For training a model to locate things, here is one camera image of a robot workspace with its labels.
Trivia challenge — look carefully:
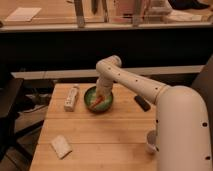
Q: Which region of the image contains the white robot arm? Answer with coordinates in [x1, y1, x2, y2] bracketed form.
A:
[96, 55, 213, 171]

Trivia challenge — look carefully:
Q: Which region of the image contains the green ceramic bowl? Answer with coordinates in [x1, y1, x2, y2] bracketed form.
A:
[84, 86, 114, 113]

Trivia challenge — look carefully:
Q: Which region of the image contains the black marker object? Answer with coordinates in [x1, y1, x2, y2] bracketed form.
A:
[134, 96, 151, 111]

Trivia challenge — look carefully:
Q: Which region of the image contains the white paper cup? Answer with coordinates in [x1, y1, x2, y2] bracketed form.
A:
[145, 130, 156, 155]

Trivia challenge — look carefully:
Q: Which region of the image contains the white sponge block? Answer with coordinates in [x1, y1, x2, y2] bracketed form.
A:
[51, 135, 72, 159]

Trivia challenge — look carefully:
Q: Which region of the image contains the black chair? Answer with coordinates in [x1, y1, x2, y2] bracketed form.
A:
[0, 79, 23, 161]

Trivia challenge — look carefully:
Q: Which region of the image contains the white paper sheet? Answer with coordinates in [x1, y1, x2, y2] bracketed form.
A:
[5, 7, 41, 22]

